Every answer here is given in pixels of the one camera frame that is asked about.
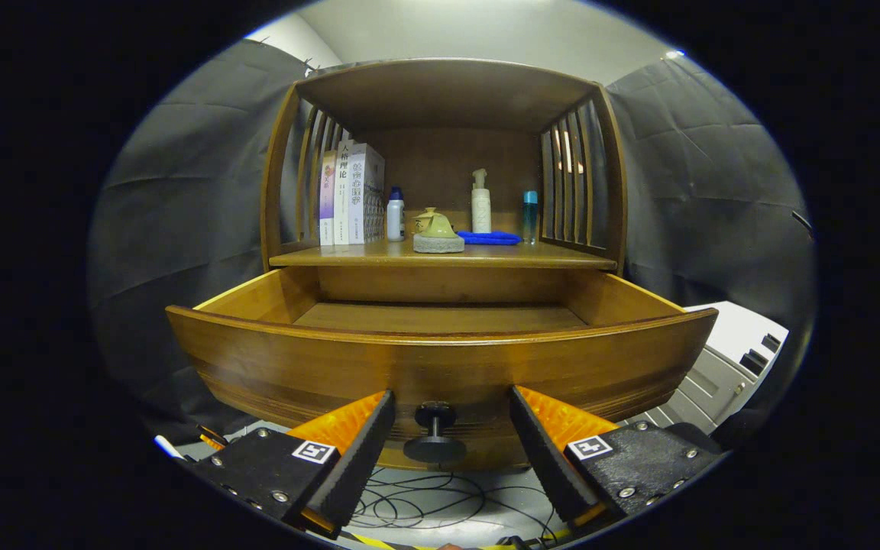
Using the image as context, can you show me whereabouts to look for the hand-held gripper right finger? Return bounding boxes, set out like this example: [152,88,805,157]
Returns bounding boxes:
[509,384,723,535]

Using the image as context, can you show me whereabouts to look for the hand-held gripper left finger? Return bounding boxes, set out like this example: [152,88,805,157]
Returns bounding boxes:
[196,390,397,541]

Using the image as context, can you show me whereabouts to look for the black drawer knob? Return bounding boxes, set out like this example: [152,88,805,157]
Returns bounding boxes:
[403,402,468,464]

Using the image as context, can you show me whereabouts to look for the wooden drawer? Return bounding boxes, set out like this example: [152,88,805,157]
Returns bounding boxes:
[165,267,720,471]

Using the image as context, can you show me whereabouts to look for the green oval dish grey rim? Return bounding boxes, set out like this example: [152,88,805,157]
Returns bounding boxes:
[412,212,466,254]

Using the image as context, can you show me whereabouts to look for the wooden countertop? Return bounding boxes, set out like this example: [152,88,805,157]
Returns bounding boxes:
[268,241,618,270]

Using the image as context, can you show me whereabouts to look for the wooden cabinet with slatted sides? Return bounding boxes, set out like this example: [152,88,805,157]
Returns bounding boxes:
[259,57,629,276]

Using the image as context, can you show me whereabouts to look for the orange black object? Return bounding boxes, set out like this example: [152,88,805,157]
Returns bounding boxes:
[154,424,228,461]

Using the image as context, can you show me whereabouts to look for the white grey floor unit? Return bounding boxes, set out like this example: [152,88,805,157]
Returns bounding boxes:
[623,302,790,436]

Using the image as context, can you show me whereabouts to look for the blue folded cloth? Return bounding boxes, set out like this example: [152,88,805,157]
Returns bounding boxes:
[457,230,523,246]

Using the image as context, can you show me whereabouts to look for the clear blue bottle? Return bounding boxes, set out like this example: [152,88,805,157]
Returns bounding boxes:
[522,190,540,244]

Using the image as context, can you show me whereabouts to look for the white bottle blue cap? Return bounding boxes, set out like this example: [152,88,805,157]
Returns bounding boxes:
[386,186,406,243]

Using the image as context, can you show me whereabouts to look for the thin white book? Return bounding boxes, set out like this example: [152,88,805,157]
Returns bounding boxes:
[333,139,353,246]

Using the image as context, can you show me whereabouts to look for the white pump bottle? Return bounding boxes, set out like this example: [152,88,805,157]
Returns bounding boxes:
[471,169,493,234]

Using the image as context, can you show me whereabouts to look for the purple book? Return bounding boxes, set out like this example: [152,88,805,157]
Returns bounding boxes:
[319,150,338,247]

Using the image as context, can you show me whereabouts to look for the thick white patterned book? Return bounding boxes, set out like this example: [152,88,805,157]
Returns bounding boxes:
[347,143,386,245]

